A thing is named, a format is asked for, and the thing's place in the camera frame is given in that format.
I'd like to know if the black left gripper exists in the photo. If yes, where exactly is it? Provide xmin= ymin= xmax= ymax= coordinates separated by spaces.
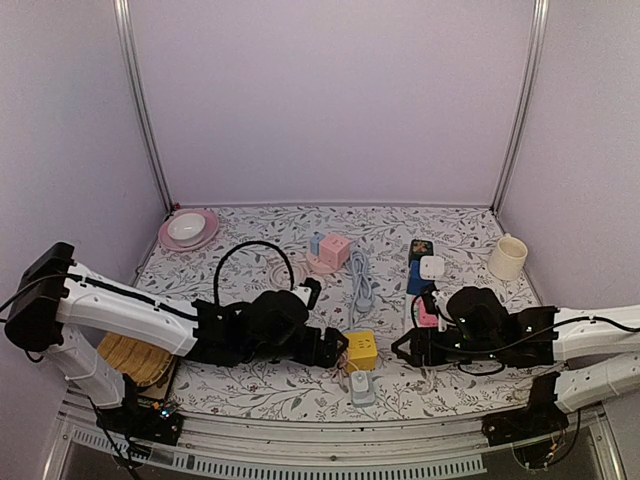
xmin=242 ymin=327 xmax=350 ymax=370

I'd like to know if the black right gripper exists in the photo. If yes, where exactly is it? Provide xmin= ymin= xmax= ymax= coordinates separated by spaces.
xmin=392 ymin=327 xmax=502 ymax=368

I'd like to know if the pink plug adapter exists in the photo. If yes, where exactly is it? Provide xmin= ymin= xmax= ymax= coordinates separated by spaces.
xmin=416 ymin=298 xmax=439 ymax=328

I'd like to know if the yellow cube socket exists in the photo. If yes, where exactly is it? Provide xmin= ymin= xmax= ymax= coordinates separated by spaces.
xmin=344 ymin=330 xmax=378 ymax=374

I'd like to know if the dark blue cube socket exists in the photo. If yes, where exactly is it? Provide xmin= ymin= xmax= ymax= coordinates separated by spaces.
xmin=406 ymin=261 xmax=434 ymax=296

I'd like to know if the white plug adapter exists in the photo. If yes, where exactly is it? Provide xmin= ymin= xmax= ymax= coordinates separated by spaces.
xmin=419 ymin=255 xmax=445 ymax=281

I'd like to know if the white power strip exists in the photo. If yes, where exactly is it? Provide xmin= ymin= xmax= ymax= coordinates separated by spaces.
xmin=403 ymin=294 xmax=422 ymax=332

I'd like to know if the light blue power strip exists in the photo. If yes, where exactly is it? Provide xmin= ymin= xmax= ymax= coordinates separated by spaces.
xmin=349 ymin=370 xmax=376 ymax=408

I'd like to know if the dark green cube socket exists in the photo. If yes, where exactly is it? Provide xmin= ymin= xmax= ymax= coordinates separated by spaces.
xmin=409 ymin=239 xmax=434 ymax=262

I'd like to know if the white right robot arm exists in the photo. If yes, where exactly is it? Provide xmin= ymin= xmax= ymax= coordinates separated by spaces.
xmin=391 ymin=286 xmax=639 ymax=436

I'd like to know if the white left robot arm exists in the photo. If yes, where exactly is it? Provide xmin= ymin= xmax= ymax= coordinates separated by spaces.
xmin=1 ymin=242 xmax=348 ymax=434

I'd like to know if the pink cube socket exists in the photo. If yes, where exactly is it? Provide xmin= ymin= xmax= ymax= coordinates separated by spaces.
xmin=319 ymin=233 xmax=350 ymax=270

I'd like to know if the cream ribbed ceramic mug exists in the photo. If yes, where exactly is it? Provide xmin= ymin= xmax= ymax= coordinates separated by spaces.
xmin=487 ymin=234 xmax=528 ymax=281

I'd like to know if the pink plate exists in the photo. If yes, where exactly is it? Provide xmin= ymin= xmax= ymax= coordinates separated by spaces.
xmin=158 ymin=209 xmax=219 ymax=252

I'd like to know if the yellow woven basket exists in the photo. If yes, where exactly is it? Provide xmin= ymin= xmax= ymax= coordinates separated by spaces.
xmin=97 ymin=333 xmax=176 ymax=388

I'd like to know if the white bowl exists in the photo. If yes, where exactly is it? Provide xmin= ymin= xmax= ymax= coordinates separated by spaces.
xmin=167 ymin=213 xmax=206 ymax=246

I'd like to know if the white power strip cable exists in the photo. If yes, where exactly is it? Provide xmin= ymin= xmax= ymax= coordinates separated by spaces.
xmin=417 ymin=367 xmax=444 ymax=396

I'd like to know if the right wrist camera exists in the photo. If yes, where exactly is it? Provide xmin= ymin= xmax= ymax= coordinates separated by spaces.
xmin=421 ymin=290 xmax=453 ymax=332

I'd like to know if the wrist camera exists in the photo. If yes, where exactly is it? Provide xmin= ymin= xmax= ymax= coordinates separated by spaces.
xmin=294 ymin=277 xmax=322 ymax=310
xmin=421 ymin=290 xmax=453 ymax=332

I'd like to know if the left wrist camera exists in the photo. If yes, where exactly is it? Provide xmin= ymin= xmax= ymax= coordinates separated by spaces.
xmin=294 ymin=277 xmax=322 ymax=310

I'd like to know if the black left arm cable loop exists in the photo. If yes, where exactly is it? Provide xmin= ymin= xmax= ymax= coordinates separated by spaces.
xmin=213 ymin=241 xmax=296 ymax=306

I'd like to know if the aluminium frame post right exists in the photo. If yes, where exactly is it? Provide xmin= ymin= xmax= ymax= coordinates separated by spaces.
xmin=491 ymin=0 xmax=550 ymax=217

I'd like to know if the aluminium frame post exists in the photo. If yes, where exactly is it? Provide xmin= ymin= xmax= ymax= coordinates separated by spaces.
xmin=113 ymin=0 xmax=174 ymax=214
xmin=491 ymin=0 xmax=550 ymax=217

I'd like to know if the aluminium frame post left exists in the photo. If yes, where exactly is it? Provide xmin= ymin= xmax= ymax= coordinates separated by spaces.
xmin=113 ymin=0 xmax=174 ymax=214

